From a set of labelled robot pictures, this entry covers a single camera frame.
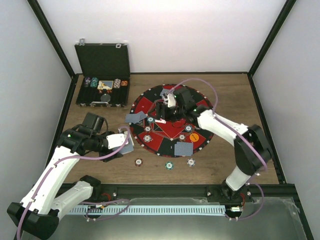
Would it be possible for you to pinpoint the silver case handle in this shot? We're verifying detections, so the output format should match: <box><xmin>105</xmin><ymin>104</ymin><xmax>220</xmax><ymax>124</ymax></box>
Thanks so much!
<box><xmin>90</xmin><ymin>101</ymin><xmax>109</xmax><ymax>107</ymax></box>

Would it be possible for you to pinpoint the round red black poker mat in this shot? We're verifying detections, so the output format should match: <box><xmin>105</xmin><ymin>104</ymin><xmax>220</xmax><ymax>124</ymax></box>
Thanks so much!
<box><xmin>129</xmin><ymin>84</ymin><xmax>214</xmax><ymax>158</ymax></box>

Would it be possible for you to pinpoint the blue backed card deck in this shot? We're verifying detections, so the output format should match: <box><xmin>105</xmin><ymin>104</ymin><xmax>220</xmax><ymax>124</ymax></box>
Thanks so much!
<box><xmin>119</xmin><ymin>143</ymin><xmax>134</xmax><ymax>155</ymax></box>

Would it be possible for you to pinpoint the orange big blind button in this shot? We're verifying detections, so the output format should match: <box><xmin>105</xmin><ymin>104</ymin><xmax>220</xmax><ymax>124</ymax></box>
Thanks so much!
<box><xmin>189</xmin><ymin>133</ymin><xmax>200</xmax><ymax>143</ymax></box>

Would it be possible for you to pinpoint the white purple chip stack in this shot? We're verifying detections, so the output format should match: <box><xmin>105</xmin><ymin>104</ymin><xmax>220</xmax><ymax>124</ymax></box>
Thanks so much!
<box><xmin>186</xmin><ymin>158</ymin><xmax>196</xmax><ymax>167</ymax></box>

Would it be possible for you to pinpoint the white face-up card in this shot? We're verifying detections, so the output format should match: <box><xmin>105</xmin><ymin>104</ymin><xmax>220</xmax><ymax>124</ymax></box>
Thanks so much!
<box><xmin>154</xmin><ymin>119</ymin><xmax>166</xmax><ymax>124</ymax></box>

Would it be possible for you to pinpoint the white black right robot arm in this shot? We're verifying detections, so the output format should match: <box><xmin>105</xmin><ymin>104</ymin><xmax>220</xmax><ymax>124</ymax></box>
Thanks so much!
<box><xmin>155</xmin><ymin>86</ymin><xmax>273</xmax><ymax>202</ymax></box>

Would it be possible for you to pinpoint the dealt cards seat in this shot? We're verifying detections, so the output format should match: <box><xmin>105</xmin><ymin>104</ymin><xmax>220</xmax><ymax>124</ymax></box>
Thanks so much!
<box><xmin>124</xmin><ymin>111</ymin><xmax>148</xmax><ymax>124</ymax></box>
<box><xmin>160</xmin><ymin>88</ymin><xmax>173</xmax><ymax>97</ymax></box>
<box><xmin>174</xmin><ymin>142</ymin><xmax>194</xmax><ymax>157</ymax></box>

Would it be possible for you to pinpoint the dealt cards top seat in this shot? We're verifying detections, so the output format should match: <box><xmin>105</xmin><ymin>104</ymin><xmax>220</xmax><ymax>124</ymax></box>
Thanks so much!
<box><xmin>160</xmin><ymin>88</ymin><xmax>173</xmax><ymax>97</ymax></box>

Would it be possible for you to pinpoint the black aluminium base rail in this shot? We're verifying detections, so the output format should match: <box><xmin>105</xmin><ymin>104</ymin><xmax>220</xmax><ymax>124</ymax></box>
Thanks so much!
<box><xmin>94</xmin><ymin>184</ymin><xmax>298</xmax><ymax>204</ymax></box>

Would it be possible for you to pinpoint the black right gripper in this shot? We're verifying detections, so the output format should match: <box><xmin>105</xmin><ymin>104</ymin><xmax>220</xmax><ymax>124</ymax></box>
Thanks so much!
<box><xmin>148</xmin><ymin>104</ymin><xmax>185</xmax><ymax>123</ymax></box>

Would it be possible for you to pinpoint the boxed card deck in case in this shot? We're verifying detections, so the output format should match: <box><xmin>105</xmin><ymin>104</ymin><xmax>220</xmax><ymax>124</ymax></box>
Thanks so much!
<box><xmin>97</xmin><ymin>80</ymin><xmax>114</xmax><ymax>91</ymax></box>

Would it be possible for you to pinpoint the red yellow chip stack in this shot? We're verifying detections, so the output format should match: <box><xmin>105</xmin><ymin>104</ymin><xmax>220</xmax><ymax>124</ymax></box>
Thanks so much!
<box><xmin>121</xmin><ymin>80</ymin><xmax>128</xmax><ymax>86</ymax></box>

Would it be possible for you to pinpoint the teal chips seat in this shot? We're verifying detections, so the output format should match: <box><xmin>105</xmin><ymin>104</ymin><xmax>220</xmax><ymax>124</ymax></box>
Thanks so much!
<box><xmin>184</xmin><ymin>125</ymin><xmax>193</xmax><ymax>133</ymax></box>
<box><xmin>147</xmin><ymin>117</ymin><xmax>155</xmax><ymax>123</ymax></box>

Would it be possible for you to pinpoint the dealt cards bottom seat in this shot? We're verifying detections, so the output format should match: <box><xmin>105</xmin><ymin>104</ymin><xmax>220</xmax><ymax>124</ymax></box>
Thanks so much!
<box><xmin>174</xmin><ymin>142</ymin><xmax>194</xmax><ymax>157</ymax></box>

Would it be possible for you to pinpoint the grey round dealer disc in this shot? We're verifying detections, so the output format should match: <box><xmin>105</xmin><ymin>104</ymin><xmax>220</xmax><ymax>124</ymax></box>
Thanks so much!
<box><xmin>100</xmin><ymin>94</ymin><xmax>111</xmax><ymax>103</ymax></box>

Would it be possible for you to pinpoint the teal chip stack in case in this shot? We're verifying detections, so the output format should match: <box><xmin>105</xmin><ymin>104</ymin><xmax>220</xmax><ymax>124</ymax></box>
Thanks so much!
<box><xmin>90</xmin><ymin>77</ymin><xmax>99</xmax><ymax>88</ymax></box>

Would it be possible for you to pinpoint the purple black chip stack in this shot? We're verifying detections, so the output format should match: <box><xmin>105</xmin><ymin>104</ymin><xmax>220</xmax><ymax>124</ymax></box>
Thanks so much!
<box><xmin>83</xmin><ymin>77</ymin><xmax>91</xmax><ymax>88</ymax></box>

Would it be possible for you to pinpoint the red black chip stack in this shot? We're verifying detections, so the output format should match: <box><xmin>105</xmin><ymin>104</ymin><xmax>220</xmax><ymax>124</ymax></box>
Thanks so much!
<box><xmin>134</xmin><ymin>158</ymin><xmax>143</xmax><ymax>167</ymax></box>

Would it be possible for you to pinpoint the teal chip stack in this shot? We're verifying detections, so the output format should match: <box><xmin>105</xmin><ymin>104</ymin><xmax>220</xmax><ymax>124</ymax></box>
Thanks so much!
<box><xmin>90</xmin><ymin>77</ymin><xmax>99</xmax><ymax>88</ymax></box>
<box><xmin>165</xmin><ymin>161</ymin><xmax>174</xmax><ymax>170</ymax></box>

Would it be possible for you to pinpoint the black poker chip case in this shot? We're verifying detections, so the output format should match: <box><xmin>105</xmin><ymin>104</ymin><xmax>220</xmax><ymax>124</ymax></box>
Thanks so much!
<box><xmin>74</xmin><ymin>38</ymin><xmax>131</xmax><ymax>107</ymax></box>

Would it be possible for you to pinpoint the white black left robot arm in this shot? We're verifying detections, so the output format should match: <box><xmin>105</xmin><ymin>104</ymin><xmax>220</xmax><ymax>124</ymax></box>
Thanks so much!
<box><xmin>7</xmin><ymin>112</ymin><xmax>131</xmax><ymax>240</ymax></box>

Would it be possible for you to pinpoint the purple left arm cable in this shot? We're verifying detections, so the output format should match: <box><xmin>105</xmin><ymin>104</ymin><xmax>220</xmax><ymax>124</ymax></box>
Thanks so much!
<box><xmin>16</xmin><ymin>125</ymin><xmax>131</xmax><ymax>240</ymax></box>

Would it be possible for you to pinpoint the light blue slotted cable duct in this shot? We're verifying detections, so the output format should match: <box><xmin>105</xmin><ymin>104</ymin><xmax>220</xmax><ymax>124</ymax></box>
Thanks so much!
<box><xmin>68</xmin><ymin>205</ymin><xmax>226</xmax><ymax>217</ymax></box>

